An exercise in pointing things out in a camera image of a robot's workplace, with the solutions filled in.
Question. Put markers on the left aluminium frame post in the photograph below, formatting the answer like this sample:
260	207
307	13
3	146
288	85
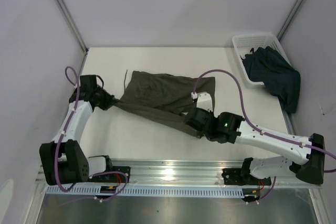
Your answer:
71	25

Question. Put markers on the aluminium frame post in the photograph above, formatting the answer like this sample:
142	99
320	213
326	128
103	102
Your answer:
294	11
71	25

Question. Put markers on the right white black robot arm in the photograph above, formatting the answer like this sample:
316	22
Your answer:
297	156

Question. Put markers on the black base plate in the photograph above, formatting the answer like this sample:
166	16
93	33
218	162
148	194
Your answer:
242	177
121	174

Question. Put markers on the white perforated plastic basket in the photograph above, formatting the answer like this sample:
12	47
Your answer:
245	44

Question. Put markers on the dark teal shorts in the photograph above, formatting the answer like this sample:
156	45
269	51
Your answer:
267	65

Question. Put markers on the olive green shorts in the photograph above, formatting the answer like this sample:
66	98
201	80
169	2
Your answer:
164	98

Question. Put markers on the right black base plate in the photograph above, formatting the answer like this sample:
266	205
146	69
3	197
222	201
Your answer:
242	177

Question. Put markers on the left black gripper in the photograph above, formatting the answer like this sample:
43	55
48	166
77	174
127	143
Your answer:
109	101

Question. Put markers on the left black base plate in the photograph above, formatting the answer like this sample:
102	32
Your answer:
121	174

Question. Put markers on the aluminium mounting rail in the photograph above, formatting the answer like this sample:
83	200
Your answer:
172	173

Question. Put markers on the right aluminium frame post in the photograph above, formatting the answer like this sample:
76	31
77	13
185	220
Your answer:
294	11

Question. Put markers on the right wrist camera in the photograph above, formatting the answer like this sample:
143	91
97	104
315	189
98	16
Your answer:
203	100

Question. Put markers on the slotted grey cable duct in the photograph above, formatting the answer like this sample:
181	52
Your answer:
158	191

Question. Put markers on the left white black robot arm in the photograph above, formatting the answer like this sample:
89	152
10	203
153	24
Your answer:
62	159

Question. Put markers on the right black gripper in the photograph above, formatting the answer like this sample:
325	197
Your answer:
208	112

